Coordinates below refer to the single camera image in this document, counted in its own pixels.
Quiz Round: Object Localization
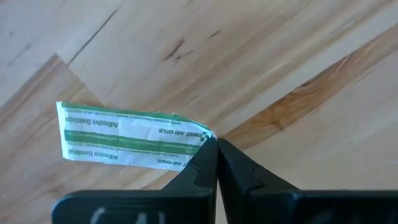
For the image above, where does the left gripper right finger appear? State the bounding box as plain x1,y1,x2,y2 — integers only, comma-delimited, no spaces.
217,138,398,224

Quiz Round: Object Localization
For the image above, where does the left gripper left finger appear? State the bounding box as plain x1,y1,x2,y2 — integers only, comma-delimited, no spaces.
51,136,218,224

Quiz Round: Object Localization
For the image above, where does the green white adhesive bandage wrapper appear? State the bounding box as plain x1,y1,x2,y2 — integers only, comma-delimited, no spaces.
55,101,217,172

